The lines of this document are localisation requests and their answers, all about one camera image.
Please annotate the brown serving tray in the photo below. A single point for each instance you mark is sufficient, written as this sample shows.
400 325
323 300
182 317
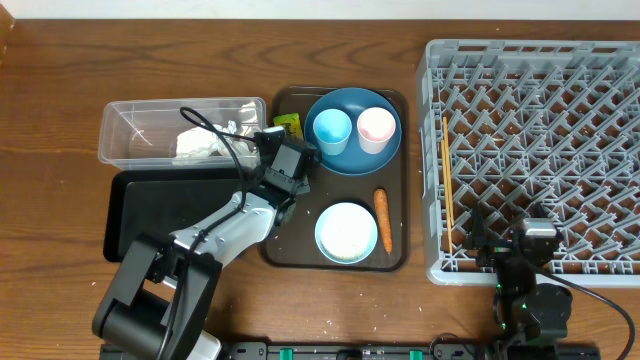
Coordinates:
352 176

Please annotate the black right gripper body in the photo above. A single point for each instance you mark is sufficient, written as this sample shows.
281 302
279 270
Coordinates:
497 250

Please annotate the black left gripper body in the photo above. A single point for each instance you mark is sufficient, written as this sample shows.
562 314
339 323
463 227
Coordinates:
263 175

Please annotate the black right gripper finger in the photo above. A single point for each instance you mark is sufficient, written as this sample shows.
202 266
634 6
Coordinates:
476 238
538 212

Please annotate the light blue bowl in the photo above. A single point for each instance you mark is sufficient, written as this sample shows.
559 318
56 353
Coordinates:
346 233

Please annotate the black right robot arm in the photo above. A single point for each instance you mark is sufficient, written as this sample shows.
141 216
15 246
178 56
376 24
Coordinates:
533 315

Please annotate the dark blue plate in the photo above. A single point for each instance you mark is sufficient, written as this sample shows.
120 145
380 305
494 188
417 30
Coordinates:
352 131

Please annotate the black tray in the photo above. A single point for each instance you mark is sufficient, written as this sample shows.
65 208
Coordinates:
162 201

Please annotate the yellow green snack wrapper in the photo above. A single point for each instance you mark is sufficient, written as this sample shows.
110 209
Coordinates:
291 124

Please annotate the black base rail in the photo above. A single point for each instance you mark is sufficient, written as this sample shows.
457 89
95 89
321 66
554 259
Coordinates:
439 351

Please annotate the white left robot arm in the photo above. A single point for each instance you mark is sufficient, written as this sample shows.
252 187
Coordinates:
158 300

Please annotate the wooden chopstick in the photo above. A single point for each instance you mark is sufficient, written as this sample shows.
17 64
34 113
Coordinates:
449 232
447 174

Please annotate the white tissue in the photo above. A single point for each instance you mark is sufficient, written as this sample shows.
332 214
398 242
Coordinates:
196 143
241 146

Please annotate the pink cup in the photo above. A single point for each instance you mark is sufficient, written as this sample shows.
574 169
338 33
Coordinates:
375 128

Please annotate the orange carrot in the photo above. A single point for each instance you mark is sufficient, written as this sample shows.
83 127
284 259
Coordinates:
383 216

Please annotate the light blue cup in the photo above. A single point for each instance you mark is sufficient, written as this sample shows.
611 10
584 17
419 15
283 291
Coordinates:
332 129

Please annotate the grey dishwasher rack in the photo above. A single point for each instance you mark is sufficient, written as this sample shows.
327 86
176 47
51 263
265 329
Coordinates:
533 121

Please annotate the clear plastic bin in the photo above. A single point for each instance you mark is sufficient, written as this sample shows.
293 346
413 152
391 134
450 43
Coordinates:
138 135

